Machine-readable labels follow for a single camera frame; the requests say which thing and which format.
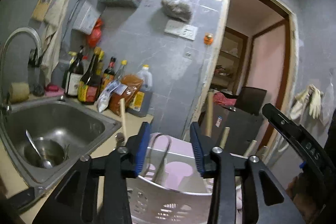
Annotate white wall switch socket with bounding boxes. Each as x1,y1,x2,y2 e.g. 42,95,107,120
165,20,198,41

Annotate white rubber gloves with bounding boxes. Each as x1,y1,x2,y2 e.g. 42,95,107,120
289,84,321,121

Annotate pink soap dish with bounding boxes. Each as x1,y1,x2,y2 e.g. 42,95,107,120
45,84,64,97

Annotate hanging plastic bag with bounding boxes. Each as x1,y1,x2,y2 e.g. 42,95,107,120
161,0,193,23

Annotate beige hanging towel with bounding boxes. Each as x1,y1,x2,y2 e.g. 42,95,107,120
41,0,70,85

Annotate black monitor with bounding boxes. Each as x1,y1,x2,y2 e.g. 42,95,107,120
235,86,267,115

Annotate steel kitchen sink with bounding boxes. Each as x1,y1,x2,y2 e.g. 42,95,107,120
1,97,121,199

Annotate dark soy sauce bottle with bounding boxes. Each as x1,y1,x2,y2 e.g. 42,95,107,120
77,47,101,105

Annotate orange spice bag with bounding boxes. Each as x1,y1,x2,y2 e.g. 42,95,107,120
108,74,143,115

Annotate steel bowl in sink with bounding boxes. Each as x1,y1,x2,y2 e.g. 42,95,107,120
23,138,66,168

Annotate person's hand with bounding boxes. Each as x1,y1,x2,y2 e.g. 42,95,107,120
286,172,330,223

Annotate white perforated wall box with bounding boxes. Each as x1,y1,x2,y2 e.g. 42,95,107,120
72,1,100,35

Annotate white powder bag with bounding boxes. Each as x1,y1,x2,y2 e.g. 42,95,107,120
97,80,121,113

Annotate yellow capped clear bottle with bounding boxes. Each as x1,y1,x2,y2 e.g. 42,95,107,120
114,60,127,81

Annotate dark cabinet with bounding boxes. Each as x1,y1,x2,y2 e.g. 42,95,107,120
211,104,265,155

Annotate spoon in bowl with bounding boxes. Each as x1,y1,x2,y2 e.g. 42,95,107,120
26,130,54,169

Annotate large oil jug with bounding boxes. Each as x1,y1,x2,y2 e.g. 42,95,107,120
127,64,153,118

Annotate chrome faucet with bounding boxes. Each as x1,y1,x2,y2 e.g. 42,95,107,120
1,27,42,114

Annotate dark pump bottle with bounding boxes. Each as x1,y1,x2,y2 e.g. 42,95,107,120
65,46,84,98

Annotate white plastic utensil holder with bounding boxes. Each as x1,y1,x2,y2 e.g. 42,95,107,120
127,132,214,223

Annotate red plastic bag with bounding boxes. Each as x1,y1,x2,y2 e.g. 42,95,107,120
86,18,103,48

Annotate wooden chopstick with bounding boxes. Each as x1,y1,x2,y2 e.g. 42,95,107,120
120,98,127,140
206,92,214,137
219,127,230,149

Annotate loofah sponge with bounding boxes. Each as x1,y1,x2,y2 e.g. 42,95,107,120
9,82,30,103

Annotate orange wall hook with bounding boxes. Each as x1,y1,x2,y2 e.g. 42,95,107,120
203,33,214,46

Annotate pink table mat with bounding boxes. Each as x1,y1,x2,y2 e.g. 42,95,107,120
142,136,214,214

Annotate red capped sauce bottle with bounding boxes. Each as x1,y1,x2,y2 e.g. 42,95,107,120
100,57,116,92

